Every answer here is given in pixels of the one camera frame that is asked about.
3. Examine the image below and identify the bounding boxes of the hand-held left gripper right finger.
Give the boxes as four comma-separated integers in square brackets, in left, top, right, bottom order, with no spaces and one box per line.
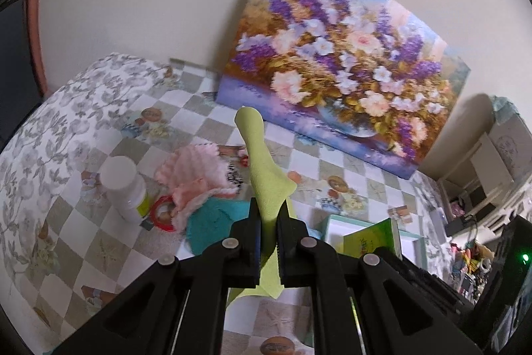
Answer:
[276,205,485,355]

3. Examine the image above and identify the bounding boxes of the grey floral tablecloth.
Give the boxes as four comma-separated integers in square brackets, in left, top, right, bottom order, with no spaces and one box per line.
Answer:
[0,52,452,339]

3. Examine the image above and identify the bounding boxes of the leopard print scrunchie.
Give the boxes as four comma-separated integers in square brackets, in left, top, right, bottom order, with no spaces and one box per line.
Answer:
[224,168,246,189]

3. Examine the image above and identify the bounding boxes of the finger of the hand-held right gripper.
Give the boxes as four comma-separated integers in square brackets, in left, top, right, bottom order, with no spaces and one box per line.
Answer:
[380,247,478,333]

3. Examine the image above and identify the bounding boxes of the white plastic bottle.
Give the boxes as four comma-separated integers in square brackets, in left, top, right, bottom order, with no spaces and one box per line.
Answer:
[96,156,147,225]

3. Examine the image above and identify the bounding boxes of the pile of colourful clutter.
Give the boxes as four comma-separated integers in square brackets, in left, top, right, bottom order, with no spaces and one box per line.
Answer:
[449,241,495,297]

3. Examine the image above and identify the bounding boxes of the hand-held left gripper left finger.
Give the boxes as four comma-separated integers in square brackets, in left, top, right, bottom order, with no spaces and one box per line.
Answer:
[50,197,262,355]

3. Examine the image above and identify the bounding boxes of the flower painting canvas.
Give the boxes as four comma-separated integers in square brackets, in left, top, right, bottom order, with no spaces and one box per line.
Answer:
[215,0,471,179]

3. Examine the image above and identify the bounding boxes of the reddish brown curved rail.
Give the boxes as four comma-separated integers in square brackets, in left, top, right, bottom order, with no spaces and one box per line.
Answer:
[25,0,47,98]

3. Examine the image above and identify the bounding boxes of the red ring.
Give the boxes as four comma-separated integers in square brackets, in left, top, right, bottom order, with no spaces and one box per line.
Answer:
[149,195,179,231]

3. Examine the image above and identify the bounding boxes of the black charger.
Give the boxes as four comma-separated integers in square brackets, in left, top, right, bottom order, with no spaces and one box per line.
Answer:
[446,216,476,236]

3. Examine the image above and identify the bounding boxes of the pink fluffy cloth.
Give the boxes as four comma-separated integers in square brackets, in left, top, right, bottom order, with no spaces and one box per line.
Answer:
[155,144,233,231]

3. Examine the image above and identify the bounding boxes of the white lattice furniture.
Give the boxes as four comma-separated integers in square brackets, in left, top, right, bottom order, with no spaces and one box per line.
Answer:
[478,172,532,233]

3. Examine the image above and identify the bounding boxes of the white power strip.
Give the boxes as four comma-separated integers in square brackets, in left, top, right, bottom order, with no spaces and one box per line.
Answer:
[429,209,452,233]

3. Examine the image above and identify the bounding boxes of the pale teal cloth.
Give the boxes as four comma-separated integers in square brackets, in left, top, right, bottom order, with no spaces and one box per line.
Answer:
[491,96,520,118]

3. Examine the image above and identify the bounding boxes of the checkered printed table cover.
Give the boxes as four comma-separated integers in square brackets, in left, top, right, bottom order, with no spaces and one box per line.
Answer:
[37,60,441,355]

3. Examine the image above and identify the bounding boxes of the white box with teal rim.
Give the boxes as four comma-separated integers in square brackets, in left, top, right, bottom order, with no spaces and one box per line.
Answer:
[320,214,429,272]

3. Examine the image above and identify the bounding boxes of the grey printed cover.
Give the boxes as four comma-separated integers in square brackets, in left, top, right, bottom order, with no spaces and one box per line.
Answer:
[488,97,532,181]

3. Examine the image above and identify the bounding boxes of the white shelf frame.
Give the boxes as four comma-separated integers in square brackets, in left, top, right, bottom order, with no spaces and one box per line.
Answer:
[436,130,516,214]

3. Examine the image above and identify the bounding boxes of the lime green cloth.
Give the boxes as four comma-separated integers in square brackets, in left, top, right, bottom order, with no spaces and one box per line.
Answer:
[228,106,298,301]

